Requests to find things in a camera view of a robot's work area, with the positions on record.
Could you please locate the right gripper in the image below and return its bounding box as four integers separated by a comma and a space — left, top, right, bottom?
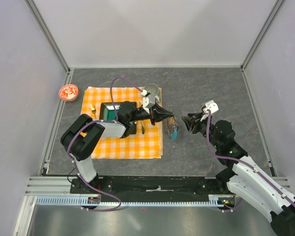
181, 112, 221, 149

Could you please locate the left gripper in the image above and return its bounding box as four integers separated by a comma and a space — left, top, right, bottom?
128, 102, 174, 126

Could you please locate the keyring with keys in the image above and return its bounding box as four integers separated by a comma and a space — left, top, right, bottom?
164, 117, 178, 136

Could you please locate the blue carabiner tag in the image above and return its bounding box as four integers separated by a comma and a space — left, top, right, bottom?
170, 129, 177, 140

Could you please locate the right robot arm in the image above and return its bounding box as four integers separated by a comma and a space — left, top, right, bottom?
182, 113, 295, 236

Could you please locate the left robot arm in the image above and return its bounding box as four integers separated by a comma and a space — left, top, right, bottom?
60, 101, 174, 193

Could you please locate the gold knife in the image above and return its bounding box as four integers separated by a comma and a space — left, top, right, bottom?
138, 101, 145, 134

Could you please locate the striped grey mug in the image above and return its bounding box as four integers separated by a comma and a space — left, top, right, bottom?
144, 84, 161, 103

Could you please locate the orange checkered cloth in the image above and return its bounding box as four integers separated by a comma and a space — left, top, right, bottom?
81, 87, 163, 159

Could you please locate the teal square plate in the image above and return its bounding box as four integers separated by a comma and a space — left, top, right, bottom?
99, 102, 137, 137

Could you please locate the gold fork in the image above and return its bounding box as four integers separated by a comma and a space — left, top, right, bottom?
90, 104, 96, 119

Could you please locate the red patterned small bowl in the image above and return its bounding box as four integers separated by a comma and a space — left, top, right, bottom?
59, 84, 79, 102

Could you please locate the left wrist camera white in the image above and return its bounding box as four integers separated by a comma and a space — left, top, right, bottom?
141, 89, 155, 109

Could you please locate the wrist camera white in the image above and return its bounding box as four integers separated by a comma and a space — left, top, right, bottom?
141, 89, 155, 109
202, 100, 219, 115

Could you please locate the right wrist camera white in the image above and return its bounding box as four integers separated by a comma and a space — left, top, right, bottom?
202, 100, 219, 115

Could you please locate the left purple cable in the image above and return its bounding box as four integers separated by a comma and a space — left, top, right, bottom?
67, 77, 148, 212

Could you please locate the grey cable duct rail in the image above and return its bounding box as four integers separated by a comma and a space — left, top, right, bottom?
35, 196, 231, 207

